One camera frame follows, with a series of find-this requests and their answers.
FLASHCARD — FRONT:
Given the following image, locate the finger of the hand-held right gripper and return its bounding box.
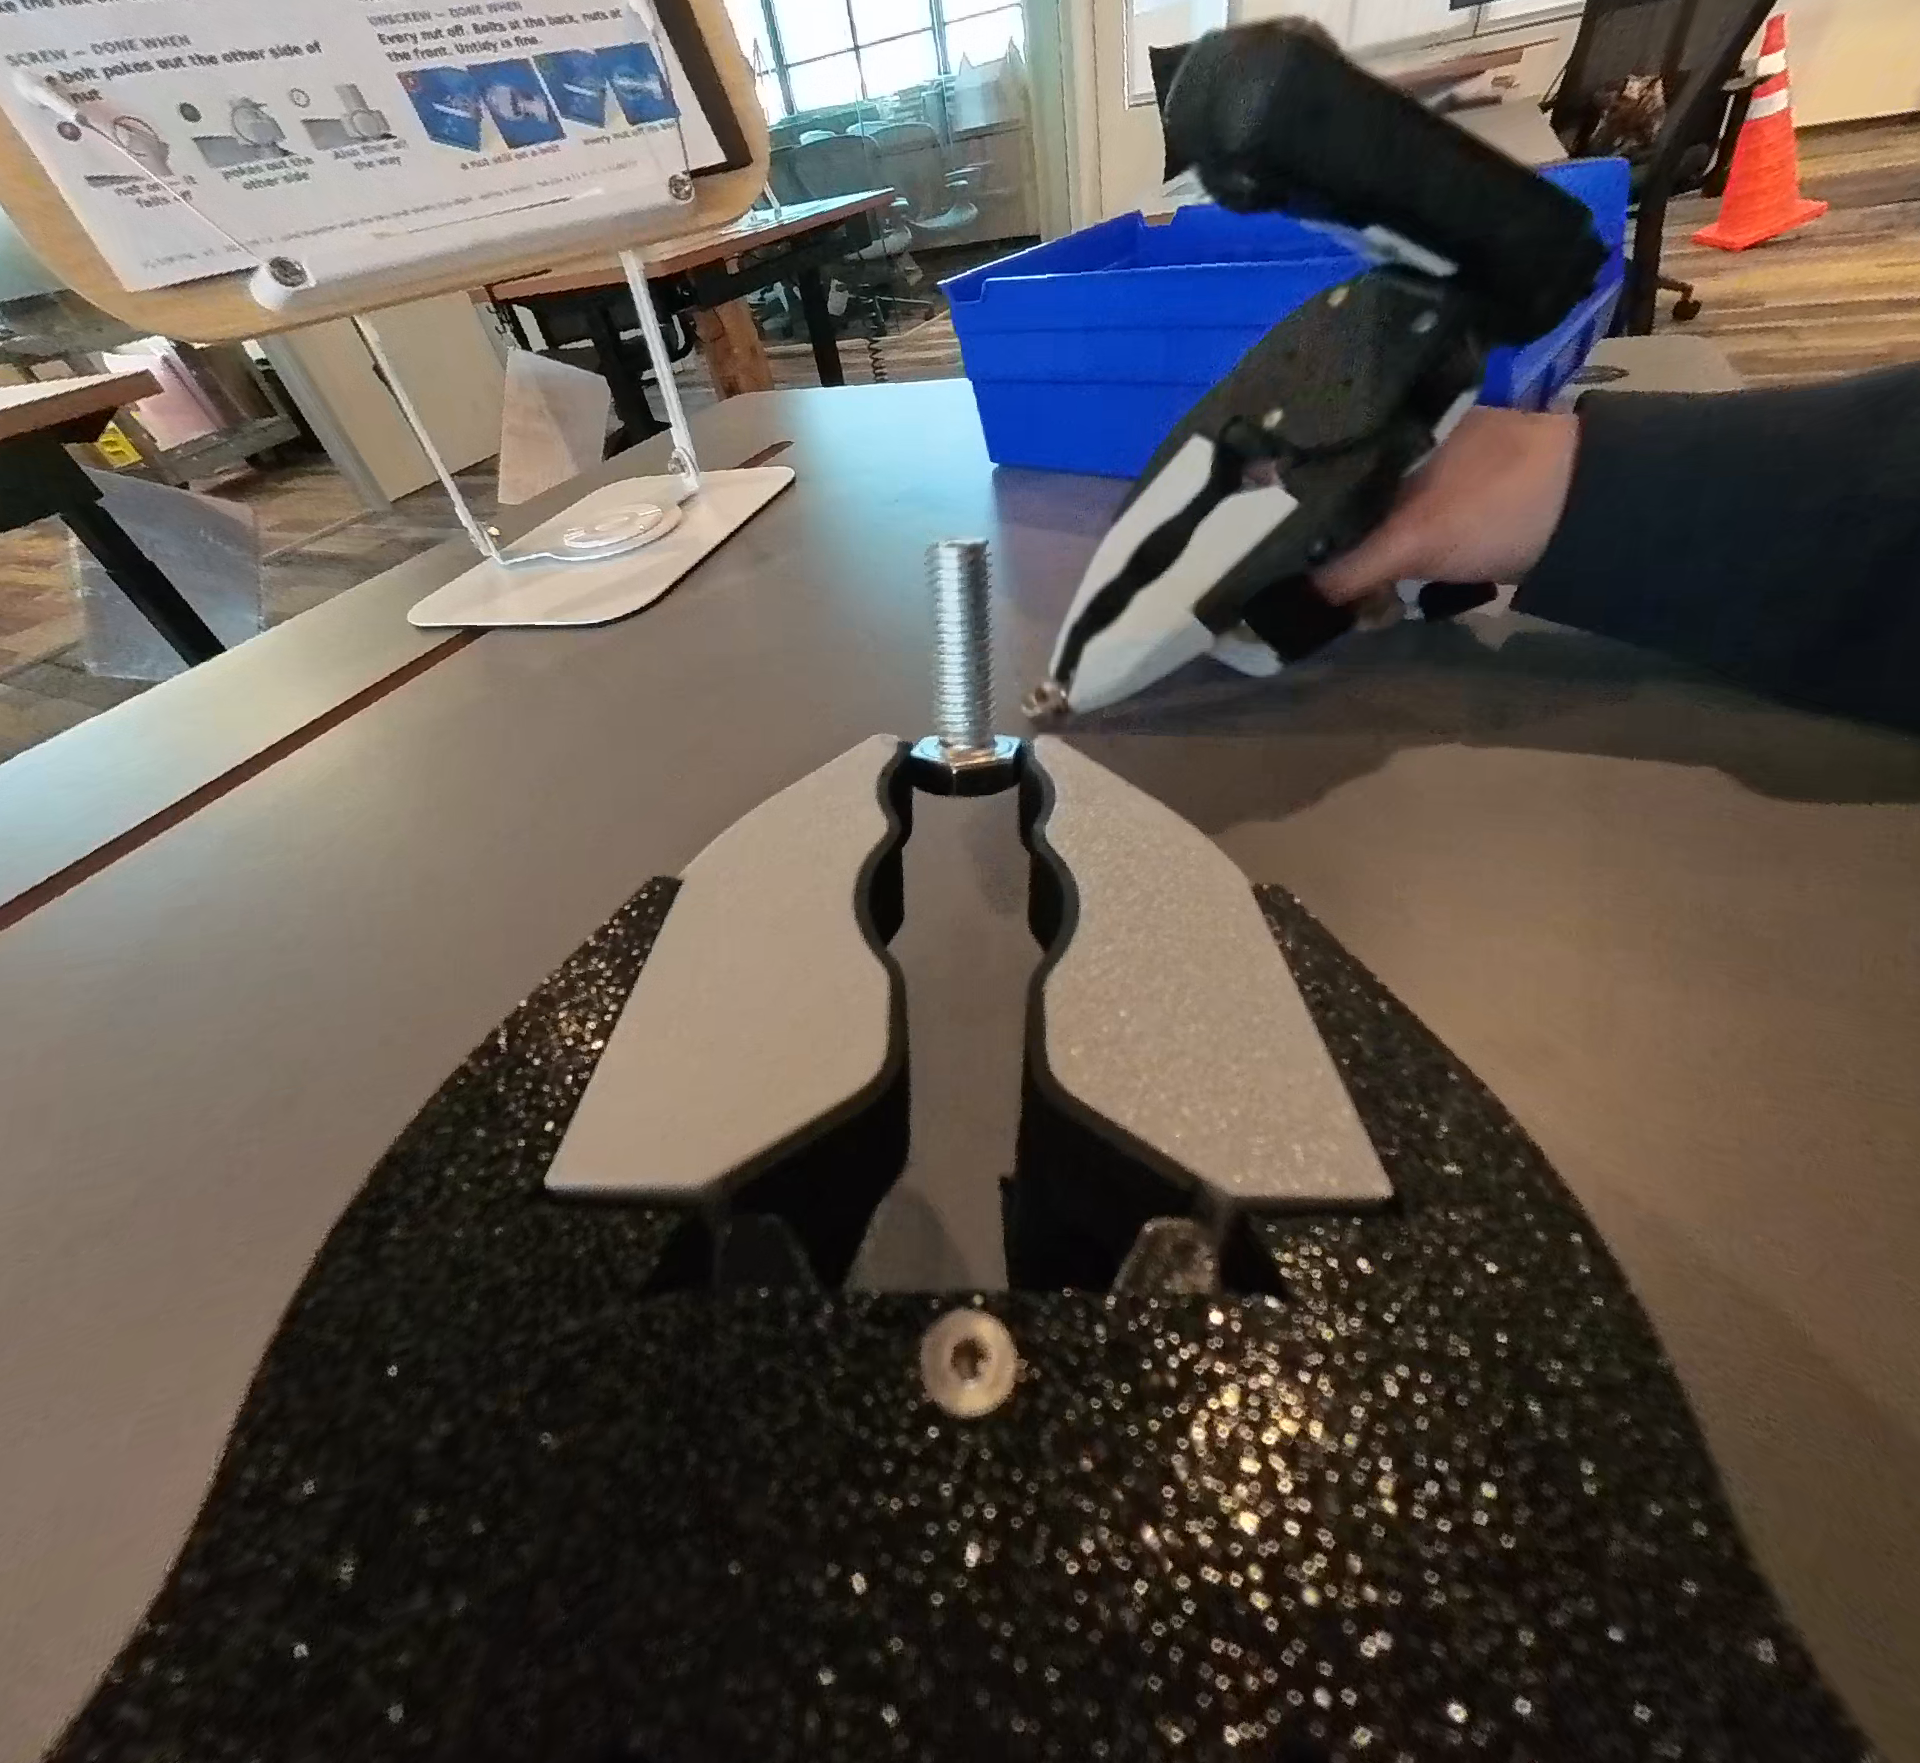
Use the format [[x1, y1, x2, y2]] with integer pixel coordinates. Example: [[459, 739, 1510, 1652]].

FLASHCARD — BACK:
[[1054, 487, 1304, 718], [1046, 432, 1258, 697]]

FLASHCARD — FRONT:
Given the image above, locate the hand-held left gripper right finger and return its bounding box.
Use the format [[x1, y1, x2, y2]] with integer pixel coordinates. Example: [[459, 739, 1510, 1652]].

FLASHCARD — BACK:
[[1021, 733, 1400, 1216]]

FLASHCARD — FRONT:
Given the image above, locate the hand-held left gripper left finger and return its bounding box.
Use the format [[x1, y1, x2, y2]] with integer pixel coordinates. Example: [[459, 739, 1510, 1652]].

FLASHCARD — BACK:
[[543, 731, 920, 1216]]

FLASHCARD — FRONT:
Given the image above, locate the silver hex bolt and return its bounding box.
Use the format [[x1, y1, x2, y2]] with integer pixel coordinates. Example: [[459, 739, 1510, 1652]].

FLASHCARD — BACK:
[[910, 541, 1029, 804]]

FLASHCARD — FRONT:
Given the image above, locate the person's right forearm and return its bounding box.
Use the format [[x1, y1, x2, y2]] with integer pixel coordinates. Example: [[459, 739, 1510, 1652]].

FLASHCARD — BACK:
[[1506, 359, 1920, 729]]

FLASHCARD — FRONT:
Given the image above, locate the person's right hand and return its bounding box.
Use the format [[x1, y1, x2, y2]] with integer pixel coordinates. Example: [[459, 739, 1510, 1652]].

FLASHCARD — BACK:
[[1309, 402, 1586, 626]]

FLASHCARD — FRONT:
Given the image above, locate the blue plastic bin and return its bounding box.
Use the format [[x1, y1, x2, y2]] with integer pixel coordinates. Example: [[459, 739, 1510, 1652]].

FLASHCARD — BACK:
[[940, 154, 1637, 481]]

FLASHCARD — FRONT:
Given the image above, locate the orange traffic cone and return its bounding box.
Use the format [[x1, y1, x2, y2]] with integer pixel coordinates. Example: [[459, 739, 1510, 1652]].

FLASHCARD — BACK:
[[1693, 12, 1831, 251]]

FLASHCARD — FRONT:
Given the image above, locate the black mesh office chair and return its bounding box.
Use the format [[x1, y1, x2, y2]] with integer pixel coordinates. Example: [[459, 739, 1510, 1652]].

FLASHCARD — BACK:
[[1545, 0, 1861, 340]]

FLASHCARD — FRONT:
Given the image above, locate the clear acrylic sign stand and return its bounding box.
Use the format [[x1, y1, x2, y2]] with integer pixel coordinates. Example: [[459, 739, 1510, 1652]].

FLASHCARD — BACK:
[[352, 248, 796, 630]]

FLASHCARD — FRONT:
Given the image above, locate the wooden desk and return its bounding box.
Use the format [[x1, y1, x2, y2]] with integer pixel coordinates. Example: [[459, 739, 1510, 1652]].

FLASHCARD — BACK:
[[0, 367, 228, 670], [481, 187, 901, 446]]

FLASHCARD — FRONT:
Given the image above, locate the instruction sign board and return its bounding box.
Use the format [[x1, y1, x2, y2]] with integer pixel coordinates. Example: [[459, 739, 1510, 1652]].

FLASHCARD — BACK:
[[0, 0, 775, 340]]

